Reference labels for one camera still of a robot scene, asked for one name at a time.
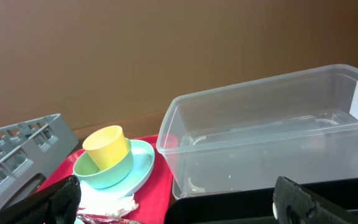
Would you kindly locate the clear plastic bin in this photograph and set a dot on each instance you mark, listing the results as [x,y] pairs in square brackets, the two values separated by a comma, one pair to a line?
[301,125]

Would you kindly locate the yellow cup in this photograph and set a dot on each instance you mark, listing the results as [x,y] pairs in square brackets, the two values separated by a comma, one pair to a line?
[106,146]

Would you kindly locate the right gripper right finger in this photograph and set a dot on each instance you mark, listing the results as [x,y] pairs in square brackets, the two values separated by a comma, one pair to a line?
[293,203]

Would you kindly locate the green bowl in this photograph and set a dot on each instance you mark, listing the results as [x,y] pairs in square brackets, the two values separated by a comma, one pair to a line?
[87,171]

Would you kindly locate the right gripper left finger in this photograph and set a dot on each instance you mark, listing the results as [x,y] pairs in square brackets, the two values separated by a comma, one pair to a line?
[57,203]

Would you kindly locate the light blue plate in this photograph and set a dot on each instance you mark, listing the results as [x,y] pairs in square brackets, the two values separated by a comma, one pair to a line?
[144,157]

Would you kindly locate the red plastic tray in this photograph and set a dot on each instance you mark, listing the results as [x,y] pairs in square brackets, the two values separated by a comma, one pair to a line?
[153,197]

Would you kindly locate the white napkin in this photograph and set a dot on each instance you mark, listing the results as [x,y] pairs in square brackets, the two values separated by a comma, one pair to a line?
[94,202]

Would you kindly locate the red snack wrapper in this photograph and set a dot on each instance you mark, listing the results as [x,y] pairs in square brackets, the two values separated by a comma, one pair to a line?
[99,219]

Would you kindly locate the grey dishwasher rack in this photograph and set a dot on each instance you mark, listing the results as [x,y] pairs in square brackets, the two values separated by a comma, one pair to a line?
[30,151]

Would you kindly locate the black plastic tray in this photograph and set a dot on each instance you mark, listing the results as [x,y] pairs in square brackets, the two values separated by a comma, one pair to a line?
[255,206]

